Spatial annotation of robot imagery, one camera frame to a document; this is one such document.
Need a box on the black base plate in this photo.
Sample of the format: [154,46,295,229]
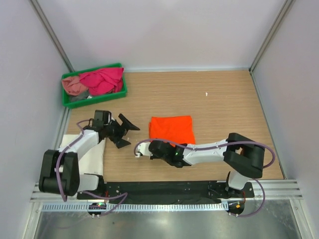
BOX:
[92,181,255,205]

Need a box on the left aluminium corner post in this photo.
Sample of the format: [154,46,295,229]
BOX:
[29,0,74,72]

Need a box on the dusty pink t shirt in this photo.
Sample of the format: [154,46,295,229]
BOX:
[61,76,88,96]

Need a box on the grey t shirt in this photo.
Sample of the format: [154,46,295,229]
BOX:
[69,90,93,103]

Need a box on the magenta t shirt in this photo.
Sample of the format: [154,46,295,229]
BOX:
[79,67,124,96]

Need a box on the aluminium corner post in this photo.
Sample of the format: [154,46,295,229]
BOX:
[29,0,74,72]
[249,0,296,75]

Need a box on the folded white t shirt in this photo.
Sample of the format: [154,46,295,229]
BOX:
[67,130,106,175]

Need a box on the white slotted cable duct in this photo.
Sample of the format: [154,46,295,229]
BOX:
[41,202,228,213]

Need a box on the right aluminium corner post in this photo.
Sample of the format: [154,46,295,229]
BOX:
[249,0,296,75]

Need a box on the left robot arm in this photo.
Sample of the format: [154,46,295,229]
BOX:
[38,110,139,201]

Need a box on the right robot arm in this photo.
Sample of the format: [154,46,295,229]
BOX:
[148,133,265,197]

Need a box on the green plastic bin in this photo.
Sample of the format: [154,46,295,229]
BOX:
[62,63,127,109]

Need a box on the orange t shirt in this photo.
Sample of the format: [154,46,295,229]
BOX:
[149,116,195,144]

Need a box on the aluminium front rail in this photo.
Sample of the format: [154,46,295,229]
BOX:
[30,179,303,203]

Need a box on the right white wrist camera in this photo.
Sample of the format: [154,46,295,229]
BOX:
[134,142,152,157]

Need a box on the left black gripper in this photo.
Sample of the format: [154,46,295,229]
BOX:
[104,114,139,148]

